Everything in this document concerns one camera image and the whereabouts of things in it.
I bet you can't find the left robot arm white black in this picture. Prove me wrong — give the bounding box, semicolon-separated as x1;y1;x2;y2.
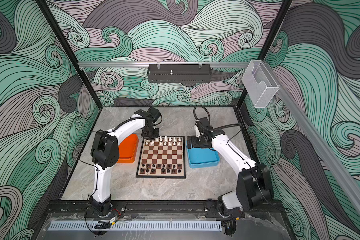
89;107;162;216

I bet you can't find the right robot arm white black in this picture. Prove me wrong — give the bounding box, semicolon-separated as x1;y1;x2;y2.
187;115;274;217

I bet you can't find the brown cream chess board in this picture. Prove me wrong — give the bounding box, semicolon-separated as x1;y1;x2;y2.
136;136;186;179

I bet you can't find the blue plastic tray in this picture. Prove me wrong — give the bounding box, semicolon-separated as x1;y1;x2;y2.
187;136;220;169

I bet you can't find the orange plastic tray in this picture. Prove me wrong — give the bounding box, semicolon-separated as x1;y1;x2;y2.
117;134;139;164

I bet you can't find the clear acrylic wall holder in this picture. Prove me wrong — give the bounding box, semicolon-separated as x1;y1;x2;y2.
242;60;280;109

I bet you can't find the aluminium rail back wall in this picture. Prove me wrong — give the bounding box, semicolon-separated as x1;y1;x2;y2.
78;61;249;69

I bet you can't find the aluminium rail wall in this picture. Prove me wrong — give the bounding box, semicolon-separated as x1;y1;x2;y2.
78;61;249;69
261;62;360;216

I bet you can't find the white slotted cable duct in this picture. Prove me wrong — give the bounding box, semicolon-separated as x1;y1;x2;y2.
48;220;223;232

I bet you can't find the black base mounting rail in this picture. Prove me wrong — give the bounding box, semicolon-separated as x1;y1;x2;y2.
45;199;285;218

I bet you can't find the aluminium rail right wall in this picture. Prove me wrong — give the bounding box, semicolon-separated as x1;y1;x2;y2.
261;62;360;216

